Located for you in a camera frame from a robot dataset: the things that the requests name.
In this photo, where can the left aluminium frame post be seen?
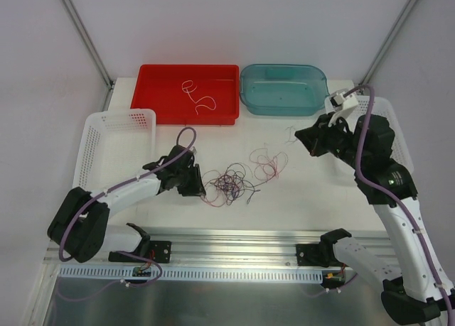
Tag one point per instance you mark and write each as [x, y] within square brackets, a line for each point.
[85, 37]

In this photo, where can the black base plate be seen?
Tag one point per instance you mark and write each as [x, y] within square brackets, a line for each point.
[158, 251]
[315, 255]

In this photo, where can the white slotted cable duct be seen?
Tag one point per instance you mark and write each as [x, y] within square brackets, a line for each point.
[175, 273]

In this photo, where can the white perforated basket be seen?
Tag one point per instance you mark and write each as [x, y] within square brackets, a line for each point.
[382, 107]
[114, 146]

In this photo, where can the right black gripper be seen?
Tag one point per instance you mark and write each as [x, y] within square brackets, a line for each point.
[320, 140]

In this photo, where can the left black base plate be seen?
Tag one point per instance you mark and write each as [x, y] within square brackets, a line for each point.
[158, 251]

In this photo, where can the right white perforated basket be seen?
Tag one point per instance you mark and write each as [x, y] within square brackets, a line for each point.
[382, 107]

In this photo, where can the left white perforated basket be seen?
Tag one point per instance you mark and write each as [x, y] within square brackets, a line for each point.
[114, 146]

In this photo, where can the aluminium mounting rail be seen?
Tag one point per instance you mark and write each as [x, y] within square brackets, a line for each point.
[233, 248]

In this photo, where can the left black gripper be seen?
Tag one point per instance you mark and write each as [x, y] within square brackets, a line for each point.
[188, 180]

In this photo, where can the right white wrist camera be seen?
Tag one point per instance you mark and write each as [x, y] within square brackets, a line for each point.
[340, 105]

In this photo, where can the aluminium frame post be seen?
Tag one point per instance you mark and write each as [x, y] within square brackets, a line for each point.
[85, 37]
[386, 45]

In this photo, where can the right aluminium frame post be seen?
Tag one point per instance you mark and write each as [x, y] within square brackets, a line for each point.
[386, 45]

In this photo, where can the red plastic tray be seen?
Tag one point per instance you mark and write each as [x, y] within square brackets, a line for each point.
[189, 94]

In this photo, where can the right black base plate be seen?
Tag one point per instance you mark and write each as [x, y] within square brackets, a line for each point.
[315, 255]

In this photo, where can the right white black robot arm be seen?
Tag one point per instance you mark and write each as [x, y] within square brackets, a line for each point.
[417, 291]

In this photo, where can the teal translucent plastic tub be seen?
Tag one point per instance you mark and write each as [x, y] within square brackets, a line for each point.
[283, 89]

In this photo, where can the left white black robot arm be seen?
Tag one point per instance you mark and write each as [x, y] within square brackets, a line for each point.
[81, 225]

